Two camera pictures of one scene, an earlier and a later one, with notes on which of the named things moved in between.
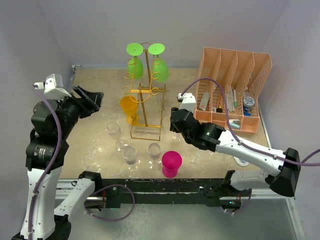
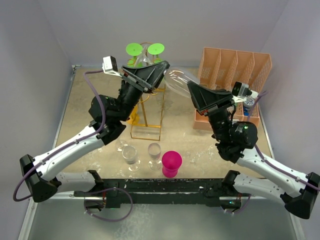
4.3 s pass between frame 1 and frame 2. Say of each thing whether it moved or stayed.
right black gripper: moved
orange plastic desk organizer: stayed
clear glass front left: stayed
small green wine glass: stayed
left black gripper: moved
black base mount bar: stayed
